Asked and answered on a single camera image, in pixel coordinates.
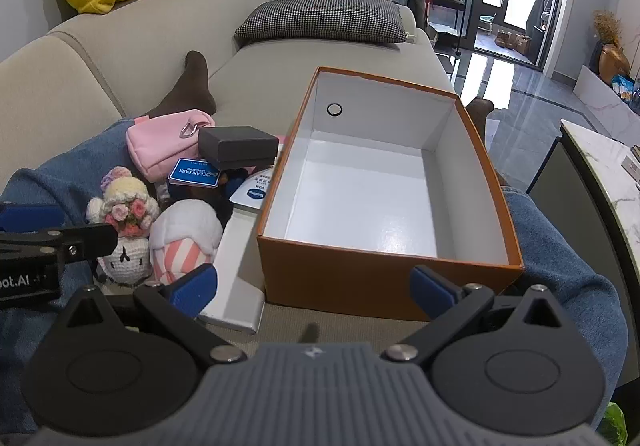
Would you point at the marble top coffee table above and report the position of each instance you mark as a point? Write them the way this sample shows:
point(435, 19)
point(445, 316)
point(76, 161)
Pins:
point(584, 189)

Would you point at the leg brown sock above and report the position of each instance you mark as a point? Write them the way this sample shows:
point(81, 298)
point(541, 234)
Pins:
point(69, 181)
point(588, 297)

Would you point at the golden vase dried flowers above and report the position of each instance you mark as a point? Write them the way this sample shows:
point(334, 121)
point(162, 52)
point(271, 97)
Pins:
point(608, 58)

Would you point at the grey checked cushion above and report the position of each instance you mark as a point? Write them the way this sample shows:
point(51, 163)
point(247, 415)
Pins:
point(371, 21)

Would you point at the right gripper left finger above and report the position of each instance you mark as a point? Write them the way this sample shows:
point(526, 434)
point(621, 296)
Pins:
point(171, 312)

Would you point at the white lotion tube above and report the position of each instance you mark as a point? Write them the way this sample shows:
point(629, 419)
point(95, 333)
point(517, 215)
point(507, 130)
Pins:
point(252, 192)

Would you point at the right leg brown sock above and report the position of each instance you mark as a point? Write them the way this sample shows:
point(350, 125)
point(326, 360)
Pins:
point(588, 297)

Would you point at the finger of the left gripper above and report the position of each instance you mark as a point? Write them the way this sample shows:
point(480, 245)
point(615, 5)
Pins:
point(73, 244)
point(29, 217)

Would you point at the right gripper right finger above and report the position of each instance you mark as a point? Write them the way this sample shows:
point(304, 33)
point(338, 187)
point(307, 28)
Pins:
point(452, 310)

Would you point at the dark grey gift box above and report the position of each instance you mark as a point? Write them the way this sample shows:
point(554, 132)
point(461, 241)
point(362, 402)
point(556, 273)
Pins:
point(227, 148)

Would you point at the blue Ocean Park tag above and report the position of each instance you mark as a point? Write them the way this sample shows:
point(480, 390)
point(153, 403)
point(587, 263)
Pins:
point(194, 173)

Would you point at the crochet bunny doll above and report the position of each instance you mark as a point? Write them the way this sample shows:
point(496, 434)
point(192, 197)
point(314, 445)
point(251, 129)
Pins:
point(127, 205)

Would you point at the white box lid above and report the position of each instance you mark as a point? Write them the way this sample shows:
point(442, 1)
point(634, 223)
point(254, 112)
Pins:
point(240, 297)

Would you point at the orange cardboard box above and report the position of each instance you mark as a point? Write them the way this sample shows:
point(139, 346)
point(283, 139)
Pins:
point(377, 176)

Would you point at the beige sofa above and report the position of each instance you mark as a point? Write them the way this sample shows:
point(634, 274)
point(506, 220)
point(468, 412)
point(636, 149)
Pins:
point(71, 84)

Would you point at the left leg brown sock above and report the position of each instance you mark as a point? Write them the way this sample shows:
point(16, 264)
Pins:
point(69, 181)

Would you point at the white plush striped doll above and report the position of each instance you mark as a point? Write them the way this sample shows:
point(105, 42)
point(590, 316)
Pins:
point(186, 235)

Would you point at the pink zip pouch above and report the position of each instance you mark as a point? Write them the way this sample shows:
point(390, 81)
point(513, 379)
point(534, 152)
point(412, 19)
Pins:
point(156, 144)

